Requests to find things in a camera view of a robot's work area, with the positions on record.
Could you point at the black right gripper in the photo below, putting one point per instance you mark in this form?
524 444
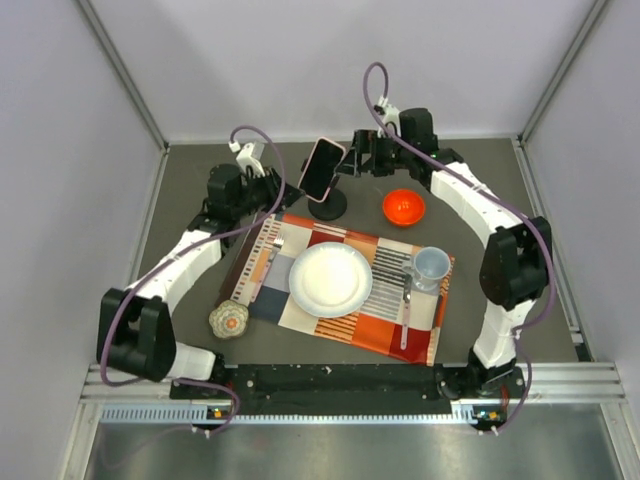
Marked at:
365 142

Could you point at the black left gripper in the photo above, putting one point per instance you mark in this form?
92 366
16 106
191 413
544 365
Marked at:
273 185

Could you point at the black phone pink case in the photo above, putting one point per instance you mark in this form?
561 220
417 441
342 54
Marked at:
320 169

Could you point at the black phone stand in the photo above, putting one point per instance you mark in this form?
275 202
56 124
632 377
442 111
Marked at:
332 208

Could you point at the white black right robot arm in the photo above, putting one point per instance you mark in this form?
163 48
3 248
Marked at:
517 262

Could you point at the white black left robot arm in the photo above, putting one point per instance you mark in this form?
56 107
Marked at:
136 334

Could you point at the orange bowl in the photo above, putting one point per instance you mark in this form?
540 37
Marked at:
403 207

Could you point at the white ceramic plate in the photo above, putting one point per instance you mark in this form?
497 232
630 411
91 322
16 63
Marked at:
330 280

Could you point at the orange patchwork placemat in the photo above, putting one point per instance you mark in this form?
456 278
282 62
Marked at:
376 326

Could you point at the light blue mug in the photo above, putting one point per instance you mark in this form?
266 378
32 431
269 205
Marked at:
427 268

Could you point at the small patterned flower dish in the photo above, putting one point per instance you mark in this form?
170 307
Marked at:
229 320

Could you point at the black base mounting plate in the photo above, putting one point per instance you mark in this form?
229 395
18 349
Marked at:
360 389

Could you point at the fork with pink handle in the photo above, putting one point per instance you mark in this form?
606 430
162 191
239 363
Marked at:
276 246

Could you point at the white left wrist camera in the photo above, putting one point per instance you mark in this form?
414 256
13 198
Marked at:
248 155

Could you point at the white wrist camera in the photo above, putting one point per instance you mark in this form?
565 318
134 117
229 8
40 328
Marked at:
248 155
389 115

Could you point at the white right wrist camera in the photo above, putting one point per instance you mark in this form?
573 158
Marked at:
389 115

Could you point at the aluminium rail with cable duct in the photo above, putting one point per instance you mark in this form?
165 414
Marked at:
169 402

